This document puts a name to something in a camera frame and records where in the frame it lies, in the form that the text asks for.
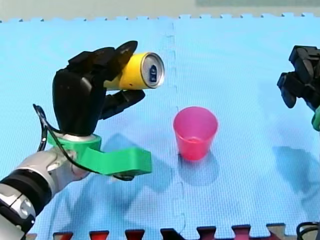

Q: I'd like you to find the pink plastic cup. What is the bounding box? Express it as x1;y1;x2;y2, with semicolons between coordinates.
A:
173;106;219;161

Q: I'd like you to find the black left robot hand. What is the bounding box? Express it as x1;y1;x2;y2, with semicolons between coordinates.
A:
51;40;146;137

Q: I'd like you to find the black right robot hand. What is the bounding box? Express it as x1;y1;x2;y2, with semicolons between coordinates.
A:
276;45;320;114

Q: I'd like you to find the yellow drink can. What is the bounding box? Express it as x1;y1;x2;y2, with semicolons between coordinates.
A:
102;51;166;91

